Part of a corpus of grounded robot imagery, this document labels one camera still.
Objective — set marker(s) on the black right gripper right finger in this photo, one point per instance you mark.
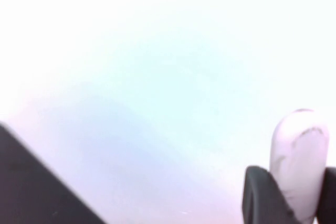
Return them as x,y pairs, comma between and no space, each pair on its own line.
329,195

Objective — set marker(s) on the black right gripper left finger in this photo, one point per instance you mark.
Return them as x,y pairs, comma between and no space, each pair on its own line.
260,197

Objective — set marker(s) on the pink plastic spoon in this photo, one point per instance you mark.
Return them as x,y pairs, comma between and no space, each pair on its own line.
299,142

